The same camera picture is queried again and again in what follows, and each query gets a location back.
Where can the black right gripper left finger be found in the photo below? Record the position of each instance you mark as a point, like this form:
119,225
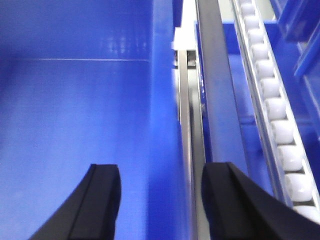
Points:
91,210

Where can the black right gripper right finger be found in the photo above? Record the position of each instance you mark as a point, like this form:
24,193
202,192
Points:
238,209

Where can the large blue plastic bin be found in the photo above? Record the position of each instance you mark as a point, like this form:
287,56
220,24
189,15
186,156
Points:
90,82

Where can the white roller conveyor track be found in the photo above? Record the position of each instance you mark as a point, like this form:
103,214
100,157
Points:
290,172

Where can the ribbed blue plastic crate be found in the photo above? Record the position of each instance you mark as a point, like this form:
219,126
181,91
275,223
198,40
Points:
299,24

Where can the dark metal divider rail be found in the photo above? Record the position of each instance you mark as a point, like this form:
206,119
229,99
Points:
226,140

